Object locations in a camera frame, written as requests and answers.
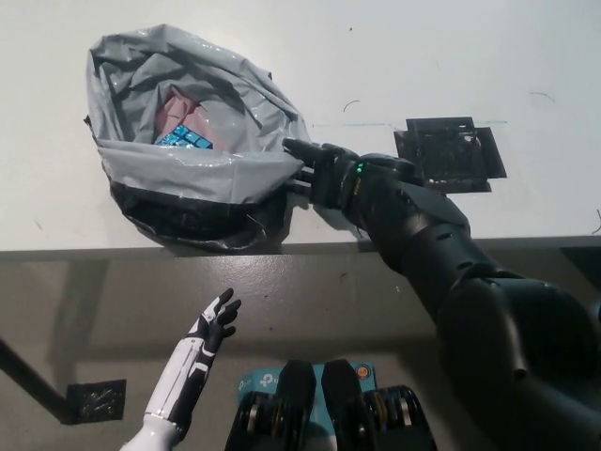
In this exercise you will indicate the black table leg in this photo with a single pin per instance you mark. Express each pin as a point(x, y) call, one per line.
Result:
point(33, 376)

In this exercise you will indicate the black tape floor patch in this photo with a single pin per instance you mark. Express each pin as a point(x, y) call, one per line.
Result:
point(96, 401)

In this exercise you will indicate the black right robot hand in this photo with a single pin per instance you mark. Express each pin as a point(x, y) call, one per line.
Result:
point(328, 174)

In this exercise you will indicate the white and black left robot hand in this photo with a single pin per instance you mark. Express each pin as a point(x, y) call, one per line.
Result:
point(213, 324)

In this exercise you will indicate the pink crumpled cloth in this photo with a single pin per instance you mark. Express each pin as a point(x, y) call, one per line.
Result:
point(174, 113)

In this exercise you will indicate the black tape square marker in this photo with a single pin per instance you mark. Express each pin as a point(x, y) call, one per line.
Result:
point(451, 150)

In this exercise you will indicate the rubik's cube with blue face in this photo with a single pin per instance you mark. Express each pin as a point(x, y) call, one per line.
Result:
point(185, 140)

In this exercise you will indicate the grey and black plastic bag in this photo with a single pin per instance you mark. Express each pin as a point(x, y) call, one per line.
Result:
point(197, 178)

